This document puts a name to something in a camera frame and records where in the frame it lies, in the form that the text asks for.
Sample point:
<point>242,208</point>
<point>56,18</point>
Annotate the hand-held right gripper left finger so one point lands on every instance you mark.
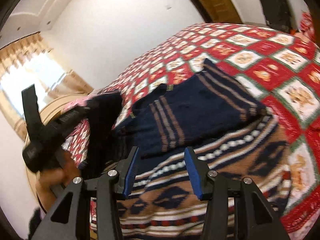
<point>131,173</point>

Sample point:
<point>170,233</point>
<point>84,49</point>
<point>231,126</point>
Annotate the beige patterned curtain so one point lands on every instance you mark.
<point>30,50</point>

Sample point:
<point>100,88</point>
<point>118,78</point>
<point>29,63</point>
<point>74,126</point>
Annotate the beige wooden headboard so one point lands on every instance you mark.
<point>53,107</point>

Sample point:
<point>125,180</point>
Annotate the black bag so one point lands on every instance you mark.
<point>272,2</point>

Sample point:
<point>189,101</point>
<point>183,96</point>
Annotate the person's left hand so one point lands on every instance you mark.
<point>52,181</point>

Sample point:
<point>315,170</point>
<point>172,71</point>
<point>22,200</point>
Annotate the red plastic bag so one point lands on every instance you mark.
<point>306,25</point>

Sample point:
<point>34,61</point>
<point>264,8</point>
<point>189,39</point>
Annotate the pink cloth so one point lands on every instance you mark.
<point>75,103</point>

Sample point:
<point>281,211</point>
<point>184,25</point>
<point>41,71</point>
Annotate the red bear print bedsheet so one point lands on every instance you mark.
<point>275,62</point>

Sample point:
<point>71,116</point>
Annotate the navy striped sweater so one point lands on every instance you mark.
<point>212,97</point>

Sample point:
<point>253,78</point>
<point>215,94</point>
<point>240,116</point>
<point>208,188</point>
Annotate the brown wooden door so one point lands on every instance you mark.
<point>217,2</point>

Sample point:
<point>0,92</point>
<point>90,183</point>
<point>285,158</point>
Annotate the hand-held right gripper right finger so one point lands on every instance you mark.
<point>193,177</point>

